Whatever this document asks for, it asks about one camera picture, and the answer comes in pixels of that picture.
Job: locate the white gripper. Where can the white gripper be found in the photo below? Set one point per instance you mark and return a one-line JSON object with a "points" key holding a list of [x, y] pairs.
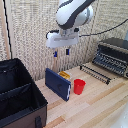
{"points": [[62, 39]]}

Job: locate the dark blue book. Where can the dark blue book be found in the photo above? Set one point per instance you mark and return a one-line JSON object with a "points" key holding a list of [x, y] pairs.
{"points": [[57, 83]]}

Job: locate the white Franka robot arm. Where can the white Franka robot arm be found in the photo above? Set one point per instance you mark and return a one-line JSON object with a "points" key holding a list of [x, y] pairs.
{"points": [[71, 12]]}

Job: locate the white bowl with yellow food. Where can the white bowl with yellow food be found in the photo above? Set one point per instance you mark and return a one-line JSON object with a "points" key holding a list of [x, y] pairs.
{"points": [[65, 75]]}

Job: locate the red plastic cup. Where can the red plastic cup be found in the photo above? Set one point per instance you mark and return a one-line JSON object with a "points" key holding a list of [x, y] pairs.
{"points": [[79, 86]]}

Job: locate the black toaster oven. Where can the black toaster oven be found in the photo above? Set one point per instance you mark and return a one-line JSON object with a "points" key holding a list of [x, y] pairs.
{"points": [[112, 56]]}

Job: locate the black fabric storage box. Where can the black fabric storage box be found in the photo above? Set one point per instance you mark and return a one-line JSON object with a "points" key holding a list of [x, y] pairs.
{"points": [[18, 96]]}

